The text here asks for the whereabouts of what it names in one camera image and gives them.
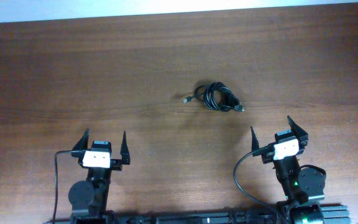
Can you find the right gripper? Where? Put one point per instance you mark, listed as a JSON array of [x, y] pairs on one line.
[[300, 135]]

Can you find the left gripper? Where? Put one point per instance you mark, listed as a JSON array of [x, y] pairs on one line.
[[116, 164]]

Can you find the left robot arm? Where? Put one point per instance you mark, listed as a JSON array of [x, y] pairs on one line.
[[89, 197]]

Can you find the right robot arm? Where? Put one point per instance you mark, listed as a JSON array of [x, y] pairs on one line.
[[303, 186]]

